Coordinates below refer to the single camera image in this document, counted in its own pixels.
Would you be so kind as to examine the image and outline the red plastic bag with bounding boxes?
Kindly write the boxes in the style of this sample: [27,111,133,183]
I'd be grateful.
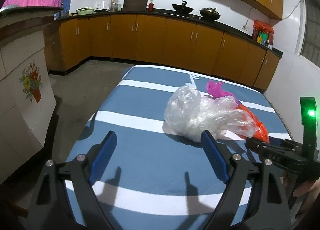
[237,104,270,143]

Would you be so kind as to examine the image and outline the clear plastic bag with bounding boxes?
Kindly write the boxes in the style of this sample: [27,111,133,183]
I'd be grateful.
[164,85,258,143]

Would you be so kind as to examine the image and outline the magenta plastic bag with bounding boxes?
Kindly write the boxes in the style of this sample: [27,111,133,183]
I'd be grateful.
[206,80,241,105]

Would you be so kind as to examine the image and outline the lower wooden kitchen cabinets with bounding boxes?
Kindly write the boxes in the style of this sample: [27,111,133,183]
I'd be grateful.
[44,12,282,90]

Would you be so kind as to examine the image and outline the person's hand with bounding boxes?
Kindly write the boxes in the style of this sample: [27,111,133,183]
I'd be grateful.
[281,171,319,224]

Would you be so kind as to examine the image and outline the blue white striped tablecloth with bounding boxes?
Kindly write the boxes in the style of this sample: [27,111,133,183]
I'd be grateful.
[63,64,293,230]

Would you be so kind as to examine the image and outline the white cabinet flower decal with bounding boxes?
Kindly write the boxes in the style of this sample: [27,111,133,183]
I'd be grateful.
[1,31,56,182]

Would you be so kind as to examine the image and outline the window with grille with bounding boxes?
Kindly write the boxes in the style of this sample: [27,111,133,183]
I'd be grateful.
[299,0,319,68]

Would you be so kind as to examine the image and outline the red bag with bottles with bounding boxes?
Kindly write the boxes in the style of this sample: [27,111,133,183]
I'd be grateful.
[252,20,274,47]

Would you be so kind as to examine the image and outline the black wok right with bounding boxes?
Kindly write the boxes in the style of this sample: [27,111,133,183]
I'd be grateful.
[199,8,221,22]

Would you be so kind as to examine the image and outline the black wok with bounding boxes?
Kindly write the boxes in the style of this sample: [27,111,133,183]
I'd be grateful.
[172,1,194,15]
[199,8,221,22]

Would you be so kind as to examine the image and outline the green basin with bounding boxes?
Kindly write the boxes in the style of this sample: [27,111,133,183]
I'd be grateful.
[76,7,95,16]

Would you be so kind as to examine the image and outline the jars with plastic bag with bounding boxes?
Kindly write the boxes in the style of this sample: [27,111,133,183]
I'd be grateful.
[108,0,121,12]

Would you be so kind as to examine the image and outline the dark cutting board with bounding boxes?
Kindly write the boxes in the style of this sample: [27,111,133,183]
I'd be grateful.
[122,0,148,12]

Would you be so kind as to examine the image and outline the black wok left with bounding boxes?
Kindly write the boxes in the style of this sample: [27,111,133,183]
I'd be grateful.
[172,1,194,15]

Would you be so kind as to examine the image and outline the red bottle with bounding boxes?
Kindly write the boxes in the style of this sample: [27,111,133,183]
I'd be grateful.
[148,0,154,12]

